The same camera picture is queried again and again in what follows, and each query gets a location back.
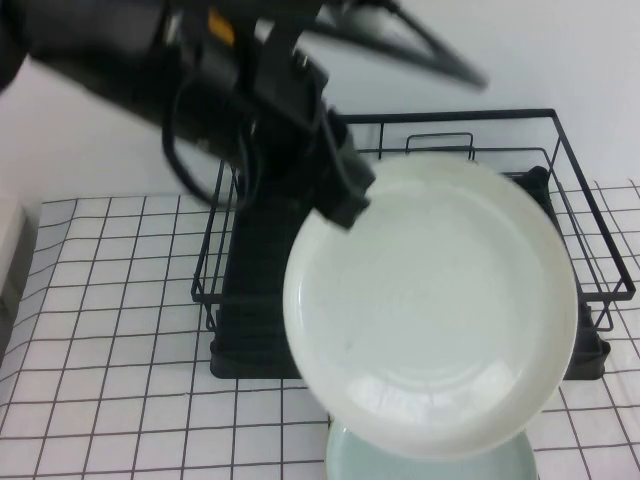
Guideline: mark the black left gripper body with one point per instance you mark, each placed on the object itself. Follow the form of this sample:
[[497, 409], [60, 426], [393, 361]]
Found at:
[[285, 110]]

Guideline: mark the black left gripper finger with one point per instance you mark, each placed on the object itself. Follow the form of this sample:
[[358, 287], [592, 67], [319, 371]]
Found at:
[[350, 185]]

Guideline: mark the white round plate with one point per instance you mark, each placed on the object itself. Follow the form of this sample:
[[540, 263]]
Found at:
[[430, 300]]

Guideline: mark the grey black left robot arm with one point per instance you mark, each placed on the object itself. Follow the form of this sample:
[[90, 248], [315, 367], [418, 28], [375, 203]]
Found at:
[[100, 50]]

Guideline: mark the pale green round plate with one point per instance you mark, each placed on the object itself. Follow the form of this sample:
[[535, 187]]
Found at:
[[360, 455]]

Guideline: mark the black plastic drip tray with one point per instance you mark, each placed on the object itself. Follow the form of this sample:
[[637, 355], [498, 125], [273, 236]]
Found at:
[[255, 260]]

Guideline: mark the white black-grid tablecloth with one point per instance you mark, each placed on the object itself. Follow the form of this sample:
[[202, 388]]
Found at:
[[125, 350]]

